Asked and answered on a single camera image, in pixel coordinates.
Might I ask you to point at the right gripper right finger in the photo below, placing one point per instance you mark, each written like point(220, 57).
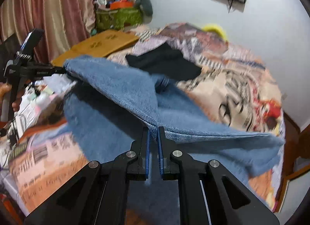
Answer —
point(169, 169)

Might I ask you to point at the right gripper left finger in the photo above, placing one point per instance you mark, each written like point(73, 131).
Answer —
point(138, 167)

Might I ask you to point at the blue denim jeans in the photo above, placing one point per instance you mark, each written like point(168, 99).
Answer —
point(110, 103)

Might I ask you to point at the striped pink curtain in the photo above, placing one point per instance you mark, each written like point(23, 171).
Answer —
point(65, 23)

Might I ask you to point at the brown cardboard box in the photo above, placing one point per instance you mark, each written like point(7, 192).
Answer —
point(100, 45)

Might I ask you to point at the newspaper print bed cover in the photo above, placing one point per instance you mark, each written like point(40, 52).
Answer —
point(234, 88)

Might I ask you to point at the black folded garment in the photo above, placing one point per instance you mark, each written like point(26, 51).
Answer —
point(166, 61)

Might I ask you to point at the yellow plush pillow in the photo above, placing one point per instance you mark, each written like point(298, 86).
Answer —
point(217, 30)

